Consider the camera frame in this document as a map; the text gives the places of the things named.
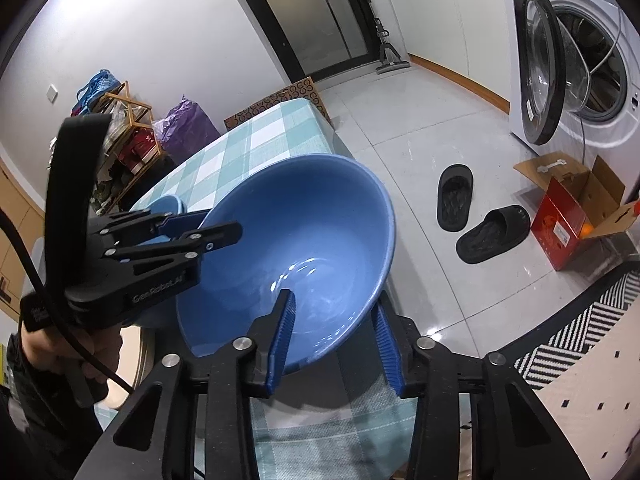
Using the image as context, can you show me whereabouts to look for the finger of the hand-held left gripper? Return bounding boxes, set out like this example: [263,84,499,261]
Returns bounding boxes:
[90,209,211,248]
[100,221,244,266]

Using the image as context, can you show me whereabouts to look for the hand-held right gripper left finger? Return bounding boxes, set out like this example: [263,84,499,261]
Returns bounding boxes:
[87,288,297,480]

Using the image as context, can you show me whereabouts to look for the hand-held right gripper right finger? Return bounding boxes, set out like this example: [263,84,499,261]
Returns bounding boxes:
[372,302,591,480]

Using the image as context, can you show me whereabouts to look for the person's left forearm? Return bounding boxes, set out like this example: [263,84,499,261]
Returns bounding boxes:
[0,340,116,480]

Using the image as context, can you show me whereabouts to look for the person's left hand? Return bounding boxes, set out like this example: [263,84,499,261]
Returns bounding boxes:
[20,325,125,388]

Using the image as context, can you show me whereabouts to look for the purple plastic bag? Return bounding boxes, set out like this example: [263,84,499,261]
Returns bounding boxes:
[152,99,223,161]

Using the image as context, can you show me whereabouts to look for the yellow wooden door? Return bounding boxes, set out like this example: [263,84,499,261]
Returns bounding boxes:
[0,155,48,321]

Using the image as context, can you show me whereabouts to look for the teal white checked tablecloth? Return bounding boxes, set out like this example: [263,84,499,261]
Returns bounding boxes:
[95,99,421,480]

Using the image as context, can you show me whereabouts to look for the wooden shoe rack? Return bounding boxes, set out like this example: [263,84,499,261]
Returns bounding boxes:
[70,80,163,211]

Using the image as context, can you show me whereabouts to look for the black slipper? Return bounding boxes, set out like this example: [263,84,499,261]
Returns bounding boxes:
[436,164,475,233]
[455,205,532,265]

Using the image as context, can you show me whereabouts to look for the black white patterned rug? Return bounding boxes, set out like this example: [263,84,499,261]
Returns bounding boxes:
[512,265,640,480]

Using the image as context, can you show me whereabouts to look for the red cardboard box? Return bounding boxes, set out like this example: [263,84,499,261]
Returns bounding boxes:
[514,155,640,272]

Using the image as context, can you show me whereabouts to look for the black framed glass door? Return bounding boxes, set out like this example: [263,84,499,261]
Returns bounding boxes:
[222,0,381,86]

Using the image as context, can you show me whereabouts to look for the grey upright floor cleaner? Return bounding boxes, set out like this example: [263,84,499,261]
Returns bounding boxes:
[372,7,411,76]

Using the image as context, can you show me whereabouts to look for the white washing machine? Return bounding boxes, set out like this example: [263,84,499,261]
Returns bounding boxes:
[492,0,640,148]

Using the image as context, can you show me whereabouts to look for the white base cabinets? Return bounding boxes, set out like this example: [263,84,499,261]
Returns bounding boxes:
[377,0,513,113]

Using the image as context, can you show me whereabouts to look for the black cable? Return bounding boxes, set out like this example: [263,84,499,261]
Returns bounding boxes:
[0,207,138,393]

